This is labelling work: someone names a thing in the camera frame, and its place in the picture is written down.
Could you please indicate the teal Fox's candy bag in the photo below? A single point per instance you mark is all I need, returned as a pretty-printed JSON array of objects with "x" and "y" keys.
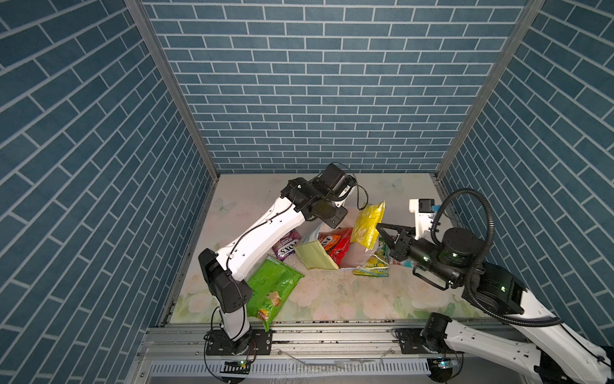
[{"x": 405, "y": 263}]

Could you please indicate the white green paper bag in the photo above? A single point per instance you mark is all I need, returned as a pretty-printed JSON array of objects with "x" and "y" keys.
[{"x": 313, "y": 256}]

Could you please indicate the floral table mat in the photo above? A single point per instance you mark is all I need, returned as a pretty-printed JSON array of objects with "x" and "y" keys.
[{"x": 240, "y": 200}]

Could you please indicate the orange yellow snack packet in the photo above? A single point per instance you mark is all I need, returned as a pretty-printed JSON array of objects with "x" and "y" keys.
[{"x": 329, "y": 240}]

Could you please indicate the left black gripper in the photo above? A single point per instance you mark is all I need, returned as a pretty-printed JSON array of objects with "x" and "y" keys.
[{"x": 335, "y": 220}]

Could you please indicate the red snack packet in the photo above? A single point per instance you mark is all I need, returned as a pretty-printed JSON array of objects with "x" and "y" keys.
[{"x": 339, "y": 244}]

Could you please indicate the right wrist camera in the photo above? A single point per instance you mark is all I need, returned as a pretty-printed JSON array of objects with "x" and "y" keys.
[{"x": 424, "y": 210}]

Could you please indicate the bright green snack packet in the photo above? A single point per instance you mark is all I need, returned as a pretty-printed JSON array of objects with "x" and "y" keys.
[{"x": 272, "y": 285}]

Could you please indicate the purple Fox's candy bag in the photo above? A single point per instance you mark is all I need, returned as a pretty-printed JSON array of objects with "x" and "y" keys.
[{"x": 285, "y": 247}]

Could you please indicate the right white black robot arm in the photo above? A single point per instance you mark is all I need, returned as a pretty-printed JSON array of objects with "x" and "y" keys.
[{"x": 552, "y": 352}]

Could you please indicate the aluminium mounting rail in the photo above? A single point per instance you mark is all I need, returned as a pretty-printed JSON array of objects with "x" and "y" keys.
[{"x": 349, "y": 352}]

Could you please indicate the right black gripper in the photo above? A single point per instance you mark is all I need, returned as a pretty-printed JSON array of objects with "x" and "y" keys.
[{"x": 403, "y": 242}]

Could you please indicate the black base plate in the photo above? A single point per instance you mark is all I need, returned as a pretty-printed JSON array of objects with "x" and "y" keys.
[
  {"x": 412, "y": 341},
  {"x": 255, "y": 342}
]

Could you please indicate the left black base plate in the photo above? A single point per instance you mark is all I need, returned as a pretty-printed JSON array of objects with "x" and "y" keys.
[{"x": 255, "y": 342}]

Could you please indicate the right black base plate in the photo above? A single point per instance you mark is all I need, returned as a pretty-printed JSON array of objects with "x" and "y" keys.
[{"x": 412, "y": 341}]

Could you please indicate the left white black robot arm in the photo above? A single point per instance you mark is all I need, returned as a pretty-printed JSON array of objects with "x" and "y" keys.
[{"x": 225, "y": 271}]

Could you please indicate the green yellow lemon candy bag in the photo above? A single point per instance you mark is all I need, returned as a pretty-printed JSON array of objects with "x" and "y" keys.
[{"x": 376, "y": 266}]

